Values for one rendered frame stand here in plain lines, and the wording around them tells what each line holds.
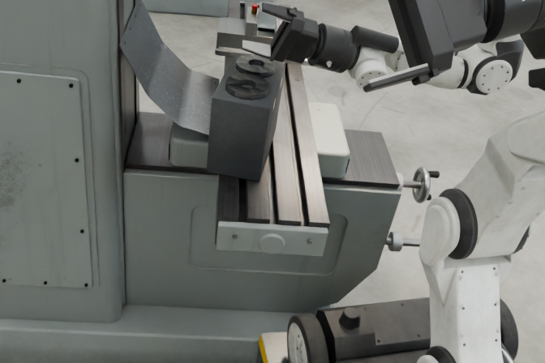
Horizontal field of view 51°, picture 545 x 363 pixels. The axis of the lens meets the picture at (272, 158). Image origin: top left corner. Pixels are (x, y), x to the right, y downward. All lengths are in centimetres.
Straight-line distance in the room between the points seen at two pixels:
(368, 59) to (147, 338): 115
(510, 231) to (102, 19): 97
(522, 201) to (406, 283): 145
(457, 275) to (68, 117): 96
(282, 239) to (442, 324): 40
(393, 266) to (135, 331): 116
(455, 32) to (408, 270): 204
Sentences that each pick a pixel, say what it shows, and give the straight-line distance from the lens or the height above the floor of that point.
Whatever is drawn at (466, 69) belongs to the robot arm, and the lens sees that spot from 131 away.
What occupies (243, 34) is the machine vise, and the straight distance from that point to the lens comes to 175.
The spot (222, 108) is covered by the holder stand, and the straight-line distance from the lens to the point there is 117.
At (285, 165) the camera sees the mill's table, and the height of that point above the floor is 96.
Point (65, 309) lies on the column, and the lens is 195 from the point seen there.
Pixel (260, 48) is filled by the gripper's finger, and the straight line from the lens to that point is 119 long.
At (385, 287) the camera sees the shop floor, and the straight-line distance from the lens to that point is 247.
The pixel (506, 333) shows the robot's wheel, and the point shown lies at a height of 57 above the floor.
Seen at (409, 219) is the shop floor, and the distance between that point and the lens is 283.
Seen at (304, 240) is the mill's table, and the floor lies 93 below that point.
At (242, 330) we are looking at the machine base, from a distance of 194.
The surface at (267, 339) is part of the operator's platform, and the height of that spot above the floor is 40.
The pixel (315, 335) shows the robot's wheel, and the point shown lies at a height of 60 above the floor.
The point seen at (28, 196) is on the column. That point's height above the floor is 69.
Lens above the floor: 173
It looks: 35 degrees down
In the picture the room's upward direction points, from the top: 9 degrees clockwise
